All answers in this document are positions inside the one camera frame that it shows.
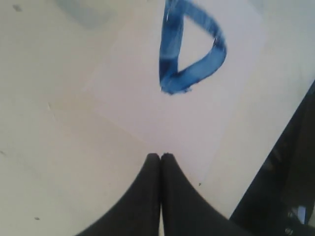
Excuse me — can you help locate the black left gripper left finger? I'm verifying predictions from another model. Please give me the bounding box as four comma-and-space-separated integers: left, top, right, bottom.
79, 153, 160, 236

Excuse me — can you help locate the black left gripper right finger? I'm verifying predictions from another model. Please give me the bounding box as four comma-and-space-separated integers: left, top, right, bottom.
160, 153, 250, 236

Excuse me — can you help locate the white paper sheet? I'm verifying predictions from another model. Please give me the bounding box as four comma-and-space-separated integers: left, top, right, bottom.
86, 0, 265, 182

